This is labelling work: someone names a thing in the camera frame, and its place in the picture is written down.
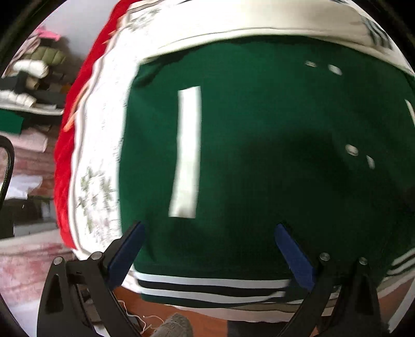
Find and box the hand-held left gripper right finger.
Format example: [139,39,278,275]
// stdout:
[274,222,383,337]

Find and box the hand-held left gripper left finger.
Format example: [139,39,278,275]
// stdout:
[36,221,146,337]

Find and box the green jacket with white stripes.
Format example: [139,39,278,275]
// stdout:
[118,36,415,307]

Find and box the clothes rack with hanging garments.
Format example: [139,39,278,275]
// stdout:
[0,130,81,312]

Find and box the red rose print blanket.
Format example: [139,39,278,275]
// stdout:
[53,0,137,256]

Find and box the white floral print cloth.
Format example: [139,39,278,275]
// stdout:
[68,0,415,325]

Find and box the green hanging garment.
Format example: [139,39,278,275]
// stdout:
[0,109,25,134]

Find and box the white puffer jacket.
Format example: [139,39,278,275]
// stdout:
[13,60,50,79]

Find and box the olive puffer jacket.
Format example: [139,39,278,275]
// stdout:
[32,47,67,66]

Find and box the bright pink garment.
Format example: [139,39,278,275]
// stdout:
[35,27,61,41]

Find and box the black cable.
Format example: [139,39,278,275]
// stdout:
[0,136,15,208]

